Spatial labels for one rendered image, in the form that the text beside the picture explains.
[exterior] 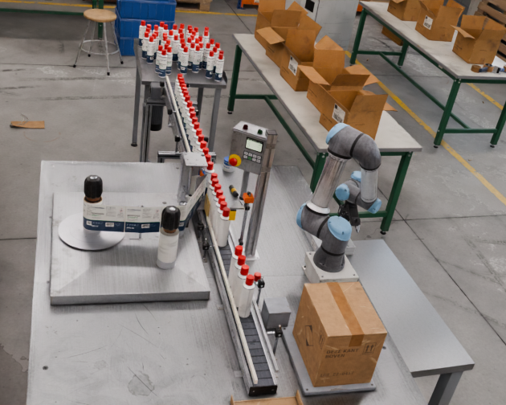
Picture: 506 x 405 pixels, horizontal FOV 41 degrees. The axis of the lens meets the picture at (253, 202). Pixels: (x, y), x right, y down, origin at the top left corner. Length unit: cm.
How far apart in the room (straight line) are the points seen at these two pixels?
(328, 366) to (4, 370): 187
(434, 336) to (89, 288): 152
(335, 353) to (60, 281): 119
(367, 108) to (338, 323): 229
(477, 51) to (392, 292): 404
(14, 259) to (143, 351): 196
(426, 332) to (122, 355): 133
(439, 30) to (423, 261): 304
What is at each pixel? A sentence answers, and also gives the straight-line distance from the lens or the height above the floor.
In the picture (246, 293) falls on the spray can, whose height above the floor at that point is 101.
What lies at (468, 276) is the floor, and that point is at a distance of 513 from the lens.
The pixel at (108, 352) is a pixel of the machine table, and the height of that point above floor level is 83.
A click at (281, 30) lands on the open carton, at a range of 599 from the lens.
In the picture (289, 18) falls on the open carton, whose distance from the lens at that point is 608.
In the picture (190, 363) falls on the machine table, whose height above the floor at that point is 83.
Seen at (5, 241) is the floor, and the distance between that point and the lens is 470.
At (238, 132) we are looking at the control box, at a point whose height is 146.
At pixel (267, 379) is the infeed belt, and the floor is 88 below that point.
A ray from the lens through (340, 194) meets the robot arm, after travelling 328.
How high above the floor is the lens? 278
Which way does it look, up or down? 32 degrees down
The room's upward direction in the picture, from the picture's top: 10 degrees clockwise
